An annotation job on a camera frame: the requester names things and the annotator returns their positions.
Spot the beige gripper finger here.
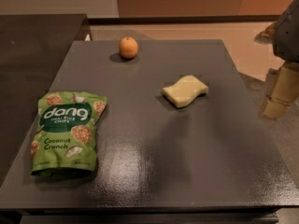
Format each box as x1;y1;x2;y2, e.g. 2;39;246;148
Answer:
262;62;299;119

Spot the orange fruit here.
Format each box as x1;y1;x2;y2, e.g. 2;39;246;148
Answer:
119;37;138;59

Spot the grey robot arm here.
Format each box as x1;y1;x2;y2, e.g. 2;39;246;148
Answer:
262;0;299;119

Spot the yellow sponge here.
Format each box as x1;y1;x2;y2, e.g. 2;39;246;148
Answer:
162;76;209;108

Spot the green dang chips bag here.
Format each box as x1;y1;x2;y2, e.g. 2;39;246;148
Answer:
30;91;107;177

